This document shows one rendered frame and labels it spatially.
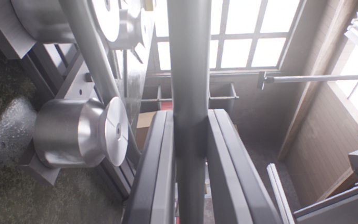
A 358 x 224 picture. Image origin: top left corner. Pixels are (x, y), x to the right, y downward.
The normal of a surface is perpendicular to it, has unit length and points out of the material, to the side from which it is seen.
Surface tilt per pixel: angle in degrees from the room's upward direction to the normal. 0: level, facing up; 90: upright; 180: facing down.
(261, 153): 90
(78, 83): 0
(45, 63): 90
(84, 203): 0
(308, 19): 90
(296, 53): 90
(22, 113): 0
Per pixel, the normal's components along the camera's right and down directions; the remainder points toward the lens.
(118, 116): 1.00, -0.03
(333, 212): 0.00, 0.51
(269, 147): -0.04, -0.67
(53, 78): 0.00, 0.74
